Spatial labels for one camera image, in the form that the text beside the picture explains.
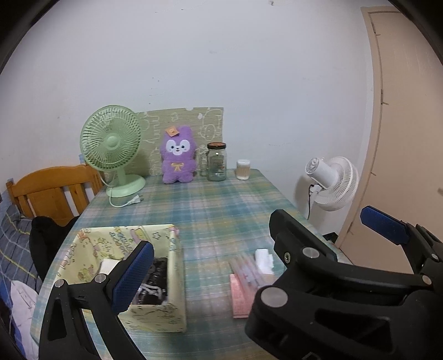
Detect pink paper packet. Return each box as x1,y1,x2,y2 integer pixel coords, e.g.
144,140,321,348
230,274,257,319

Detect black clothing in box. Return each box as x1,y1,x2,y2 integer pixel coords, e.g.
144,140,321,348
132,257,168,305

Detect green desk fan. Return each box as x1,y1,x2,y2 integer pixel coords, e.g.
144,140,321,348
79,105,146,198

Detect beige cartoon wall mat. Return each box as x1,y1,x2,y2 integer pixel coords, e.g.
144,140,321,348
125,107,224,177

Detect purple plush toy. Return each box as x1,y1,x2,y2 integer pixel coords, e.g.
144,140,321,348
160,126,197,184

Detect beige door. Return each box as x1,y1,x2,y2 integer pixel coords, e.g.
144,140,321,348
337,6,442,273

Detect cotton swab container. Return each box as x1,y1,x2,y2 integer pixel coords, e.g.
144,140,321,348
236,159,251,181

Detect clear bag of straws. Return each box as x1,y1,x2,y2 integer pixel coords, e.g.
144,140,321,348
229,253,275,291

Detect plaid tablecloth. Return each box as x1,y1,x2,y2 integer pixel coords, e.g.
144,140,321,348
30,168,351,360

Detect white standing fan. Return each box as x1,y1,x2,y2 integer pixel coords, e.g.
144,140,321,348
305,156,360,219

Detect blue plaid bedding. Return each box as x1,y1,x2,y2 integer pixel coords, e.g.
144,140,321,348
0,196,44,312

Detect white fan power cord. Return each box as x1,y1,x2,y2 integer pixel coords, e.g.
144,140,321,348
101,170,144,209

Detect white crumpled cloth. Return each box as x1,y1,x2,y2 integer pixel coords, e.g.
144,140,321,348
11,281,38,348

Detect yellow cartoon storage box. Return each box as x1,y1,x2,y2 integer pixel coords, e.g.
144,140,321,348
55,224,186,332

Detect glass mason jar mug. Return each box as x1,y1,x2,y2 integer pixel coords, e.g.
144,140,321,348
202,142,227,181

